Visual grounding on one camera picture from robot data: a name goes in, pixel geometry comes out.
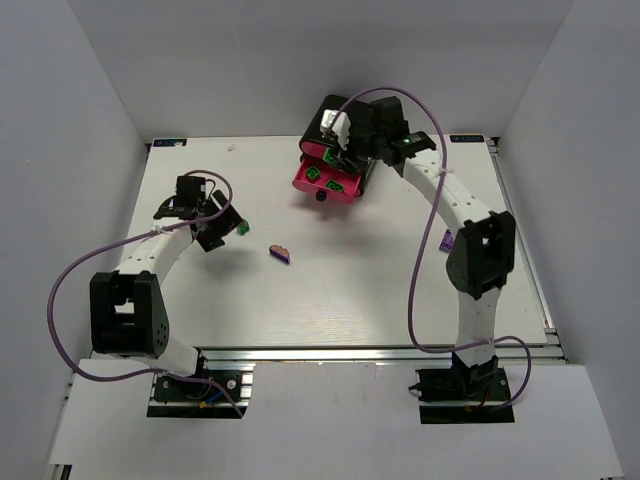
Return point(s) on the purple curved butterfly lego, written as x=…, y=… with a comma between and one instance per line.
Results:
x=279, y=252

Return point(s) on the green sloped lego brick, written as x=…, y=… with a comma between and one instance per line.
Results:
x=334, y=186

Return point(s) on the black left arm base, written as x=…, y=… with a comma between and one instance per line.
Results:
x=177, y=399

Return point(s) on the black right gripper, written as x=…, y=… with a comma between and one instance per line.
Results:
x=347, y=163

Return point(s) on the purple butterfly lego brick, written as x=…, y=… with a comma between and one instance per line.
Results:
x=447, y=242

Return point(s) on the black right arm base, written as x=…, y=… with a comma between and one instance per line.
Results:
x=463, y=394

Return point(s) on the blue label left corner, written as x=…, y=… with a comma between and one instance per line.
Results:
x=169, y=143

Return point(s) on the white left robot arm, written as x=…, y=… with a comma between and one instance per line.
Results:
x=129, y=318

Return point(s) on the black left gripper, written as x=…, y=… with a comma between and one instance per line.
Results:
x=222, y=226

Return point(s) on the pink drawer with black knob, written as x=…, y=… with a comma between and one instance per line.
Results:
x=313, y=149

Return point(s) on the black drawer cabinet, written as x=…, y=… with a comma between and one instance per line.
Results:
x=312, y=133

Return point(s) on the aluminium front rail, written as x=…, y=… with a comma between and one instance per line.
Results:
x=508, y=352

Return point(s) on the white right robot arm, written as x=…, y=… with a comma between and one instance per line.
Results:
x=483, y=251

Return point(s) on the small green lego brick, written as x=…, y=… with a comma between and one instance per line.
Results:
x=243, y=228

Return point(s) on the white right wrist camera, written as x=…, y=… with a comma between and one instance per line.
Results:
x=335, y=125

